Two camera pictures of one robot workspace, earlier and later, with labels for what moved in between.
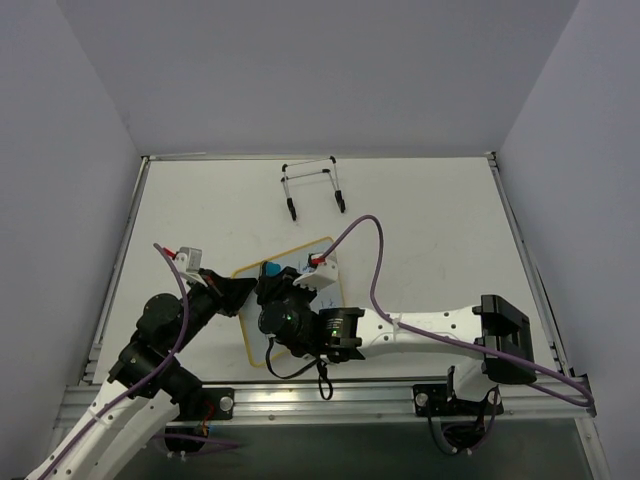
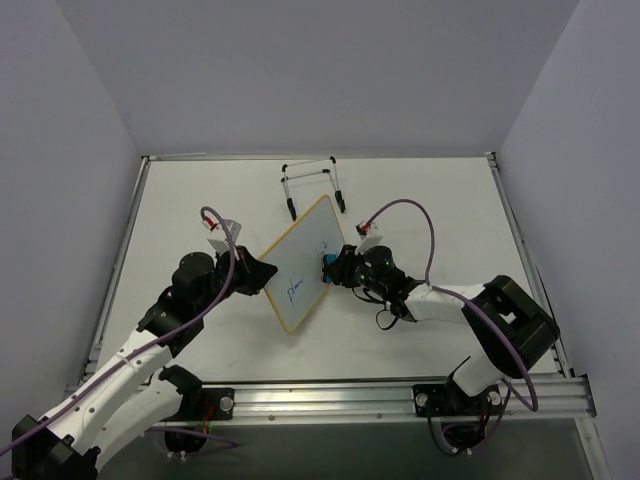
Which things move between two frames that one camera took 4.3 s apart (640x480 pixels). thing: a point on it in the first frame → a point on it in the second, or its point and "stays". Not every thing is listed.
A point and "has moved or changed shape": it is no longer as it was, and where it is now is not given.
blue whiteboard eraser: x=272 y=269 has moved or changed shape
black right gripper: x=279 y=288 → x=343 y=270
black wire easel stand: x=338 y=196 stays
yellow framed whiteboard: x=328 y=296 → x=296 y=254
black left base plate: x=194 y=406 stays
